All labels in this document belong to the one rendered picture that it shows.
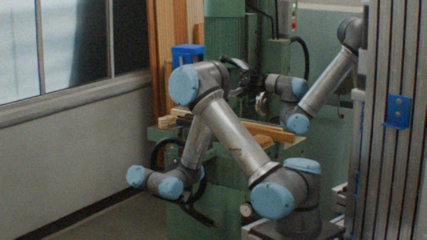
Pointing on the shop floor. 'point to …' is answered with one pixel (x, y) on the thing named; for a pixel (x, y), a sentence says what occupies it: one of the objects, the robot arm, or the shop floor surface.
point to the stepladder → (187, 55)
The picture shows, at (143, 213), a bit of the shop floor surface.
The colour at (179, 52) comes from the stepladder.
